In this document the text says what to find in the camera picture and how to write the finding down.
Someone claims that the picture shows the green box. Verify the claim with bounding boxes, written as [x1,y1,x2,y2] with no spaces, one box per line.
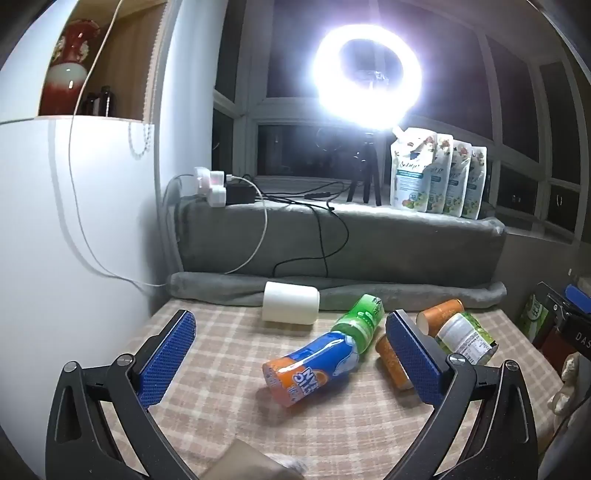
[518,294,551,344]

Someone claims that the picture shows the white cable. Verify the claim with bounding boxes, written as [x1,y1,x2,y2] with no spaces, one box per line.
[0,0,269,288]

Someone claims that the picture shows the grey blanket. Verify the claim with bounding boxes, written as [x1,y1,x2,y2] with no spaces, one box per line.
[165,198,509,312]

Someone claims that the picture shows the white power strip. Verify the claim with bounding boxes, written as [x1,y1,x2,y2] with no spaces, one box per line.
[193,166,228,193]

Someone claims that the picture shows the window frame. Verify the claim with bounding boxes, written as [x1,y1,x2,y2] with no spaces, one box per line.
[212,0,591,247]

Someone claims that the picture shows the black tripod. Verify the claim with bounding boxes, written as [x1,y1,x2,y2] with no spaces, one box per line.
[346,131,383,206]

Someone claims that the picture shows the black cable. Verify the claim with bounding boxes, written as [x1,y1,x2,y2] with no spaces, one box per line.
[240,174,370,278]

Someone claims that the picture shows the dark glass bottles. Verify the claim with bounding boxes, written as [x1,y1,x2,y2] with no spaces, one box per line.
[78,85,114,116]

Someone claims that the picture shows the blue and orange cup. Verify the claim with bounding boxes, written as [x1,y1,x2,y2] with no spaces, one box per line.
[262,331,361,408]

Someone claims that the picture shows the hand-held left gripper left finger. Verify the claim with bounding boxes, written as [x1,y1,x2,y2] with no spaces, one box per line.
[45,309,199,480]

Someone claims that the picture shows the white and green labelled cup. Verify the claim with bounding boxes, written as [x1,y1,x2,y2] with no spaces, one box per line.
[434,312,500,366]

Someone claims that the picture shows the black power adapter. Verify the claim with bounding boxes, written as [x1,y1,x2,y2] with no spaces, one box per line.
[225,183,256,205]

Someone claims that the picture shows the white paper roll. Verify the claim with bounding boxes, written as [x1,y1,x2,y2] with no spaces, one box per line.
[262,281,321,326]

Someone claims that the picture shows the red and white vase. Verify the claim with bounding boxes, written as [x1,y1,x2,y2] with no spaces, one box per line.
[39,18,101,116]

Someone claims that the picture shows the white cabinet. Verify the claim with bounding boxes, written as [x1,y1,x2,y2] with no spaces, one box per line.
[0,0,218,467]

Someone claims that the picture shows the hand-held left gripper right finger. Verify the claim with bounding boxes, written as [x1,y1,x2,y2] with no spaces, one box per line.
[385,310,540,480]

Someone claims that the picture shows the orange speckled cup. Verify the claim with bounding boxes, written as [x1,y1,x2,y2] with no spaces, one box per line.
[375,333,414,391]
[416,298,465,337]

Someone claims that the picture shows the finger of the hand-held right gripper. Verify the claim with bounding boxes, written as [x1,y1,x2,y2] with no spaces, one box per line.
[564,284,591,317]

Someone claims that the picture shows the plaid tablecloth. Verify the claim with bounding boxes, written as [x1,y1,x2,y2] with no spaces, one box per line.
[60,299,565,480]

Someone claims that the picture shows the tan cloth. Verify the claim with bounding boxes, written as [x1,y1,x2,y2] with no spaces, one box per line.
[198,438,311,480]

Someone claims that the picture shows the white green spout pouch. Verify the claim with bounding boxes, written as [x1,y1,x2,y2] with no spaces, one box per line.
[390,126,440,212]
[427,133,456,214]
[462,146,489,220]
[444,140,472,217]

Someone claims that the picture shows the white plush toy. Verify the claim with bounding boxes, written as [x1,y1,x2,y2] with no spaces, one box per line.
[547,352,583,418]

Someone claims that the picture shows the beaded chain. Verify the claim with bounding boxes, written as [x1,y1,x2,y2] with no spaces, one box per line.
[127,122,154,161]

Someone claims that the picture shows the ring light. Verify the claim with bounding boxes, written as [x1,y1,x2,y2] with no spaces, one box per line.
[310,22,424,134]

